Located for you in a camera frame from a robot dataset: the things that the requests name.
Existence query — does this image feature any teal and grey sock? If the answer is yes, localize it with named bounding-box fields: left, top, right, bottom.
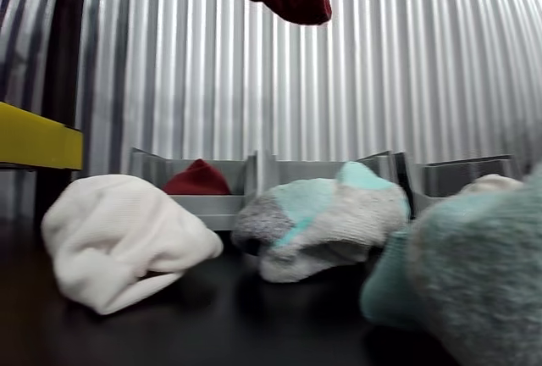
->
left=359, top=166, right=542, bottom=366
left=231, top=161, right=412, bottom=285

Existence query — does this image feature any white sock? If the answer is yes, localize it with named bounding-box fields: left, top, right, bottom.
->
left=459, top=173, right=526, bottom=196
left=41, top=174, right=224, bottom=315

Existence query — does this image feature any yellow box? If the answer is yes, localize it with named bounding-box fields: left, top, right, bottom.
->
left=0, top=101, right=84, bottom=171

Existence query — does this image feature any grey plastic bin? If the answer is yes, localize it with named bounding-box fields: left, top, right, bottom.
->
left=256, top=149, right=397, bottom=197
left=393, top=152, right=516, bottom=210
left=129, top=147, right=259, bottom=231

